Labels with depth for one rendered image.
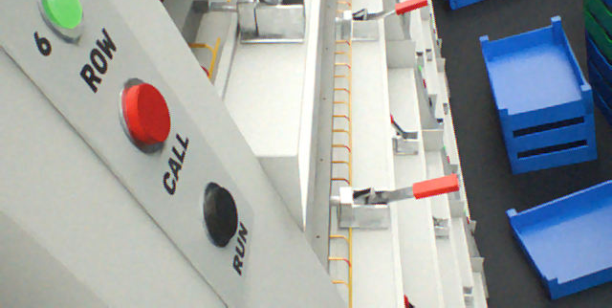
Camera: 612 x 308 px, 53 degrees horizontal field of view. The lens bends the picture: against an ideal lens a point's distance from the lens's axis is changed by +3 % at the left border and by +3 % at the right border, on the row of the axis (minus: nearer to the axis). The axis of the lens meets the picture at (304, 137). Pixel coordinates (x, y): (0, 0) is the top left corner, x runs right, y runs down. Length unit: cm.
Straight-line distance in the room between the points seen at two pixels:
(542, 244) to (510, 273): 10
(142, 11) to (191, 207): 6
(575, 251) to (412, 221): 83
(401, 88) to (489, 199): 78
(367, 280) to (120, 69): 35
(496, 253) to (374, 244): 107
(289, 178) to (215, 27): 18
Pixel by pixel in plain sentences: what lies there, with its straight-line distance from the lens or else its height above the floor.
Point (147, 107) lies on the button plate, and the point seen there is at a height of 120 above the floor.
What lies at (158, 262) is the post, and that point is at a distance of 16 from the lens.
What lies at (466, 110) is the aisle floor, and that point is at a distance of 190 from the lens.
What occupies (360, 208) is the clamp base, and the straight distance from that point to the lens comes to 49.
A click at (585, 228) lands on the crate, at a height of 0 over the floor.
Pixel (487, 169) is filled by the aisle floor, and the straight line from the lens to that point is 172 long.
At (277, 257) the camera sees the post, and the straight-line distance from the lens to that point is 24.
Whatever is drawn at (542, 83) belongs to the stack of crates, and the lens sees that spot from 169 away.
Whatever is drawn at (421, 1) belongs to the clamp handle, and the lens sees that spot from 69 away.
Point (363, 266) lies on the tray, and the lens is 49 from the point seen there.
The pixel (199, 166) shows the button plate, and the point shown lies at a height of 117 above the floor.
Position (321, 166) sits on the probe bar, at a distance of 52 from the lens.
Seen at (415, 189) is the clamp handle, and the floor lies 92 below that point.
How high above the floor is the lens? 128
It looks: 39 degrees down
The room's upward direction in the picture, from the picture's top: 27 degrees counter-clockwise
